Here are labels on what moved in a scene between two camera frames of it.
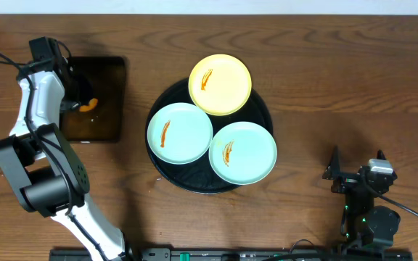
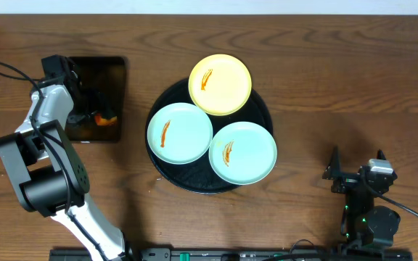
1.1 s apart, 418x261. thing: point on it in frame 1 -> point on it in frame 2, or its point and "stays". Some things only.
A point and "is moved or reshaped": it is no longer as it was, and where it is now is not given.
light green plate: (179, 133) stays
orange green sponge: (92, 104) is moved or reshaped
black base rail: (242, 254) stays
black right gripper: (347, 180) stays
